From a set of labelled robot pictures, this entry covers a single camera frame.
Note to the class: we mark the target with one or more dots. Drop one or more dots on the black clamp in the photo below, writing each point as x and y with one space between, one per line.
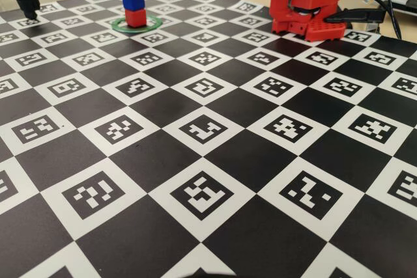
358 16

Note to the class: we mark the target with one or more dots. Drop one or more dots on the red cube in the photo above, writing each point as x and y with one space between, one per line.
135 18

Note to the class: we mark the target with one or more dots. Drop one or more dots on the blue cube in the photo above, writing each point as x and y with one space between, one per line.
133 0

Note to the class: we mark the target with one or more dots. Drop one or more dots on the black white marker mat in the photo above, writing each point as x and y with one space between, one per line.
146 161

